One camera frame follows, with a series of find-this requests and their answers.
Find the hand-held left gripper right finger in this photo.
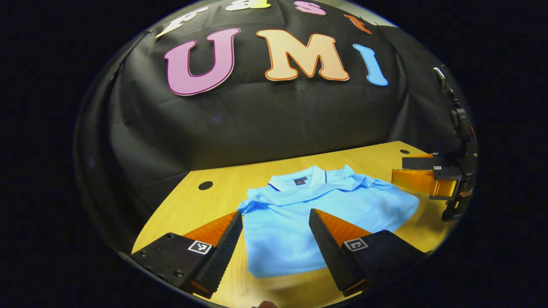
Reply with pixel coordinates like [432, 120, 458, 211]
[309, 208, 429, 296]

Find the light blue T-shirt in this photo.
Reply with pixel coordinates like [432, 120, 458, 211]
[238, 165, 420, 278]

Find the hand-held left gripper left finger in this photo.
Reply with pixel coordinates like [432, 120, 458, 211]
[131, 210, 244, 299]

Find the black backdrop cloth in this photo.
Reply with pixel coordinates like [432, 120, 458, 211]
[75, 0, 476, 253]

